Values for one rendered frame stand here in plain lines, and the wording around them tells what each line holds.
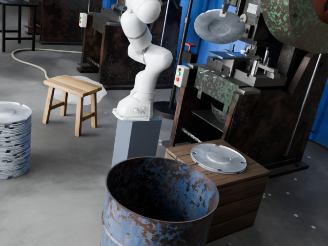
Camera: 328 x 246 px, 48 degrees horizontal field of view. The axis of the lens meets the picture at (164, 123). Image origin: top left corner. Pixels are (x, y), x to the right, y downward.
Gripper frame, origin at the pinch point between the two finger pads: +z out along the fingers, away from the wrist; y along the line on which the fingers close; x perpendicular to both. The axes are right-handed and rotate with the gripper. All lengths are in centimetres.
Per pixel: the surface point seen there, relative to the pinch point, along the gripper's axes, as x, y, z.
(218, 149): -12, -67, 30
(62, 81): 98, -21, 80
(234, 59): -13.8, -8.3, 30.0
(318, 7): -48.0, 8.2, -7.3
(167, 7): 42, 108, 133
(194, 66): 8, -4, 52
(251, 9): -18.1, 21.5, 18.6
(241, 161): -24, -73, 25
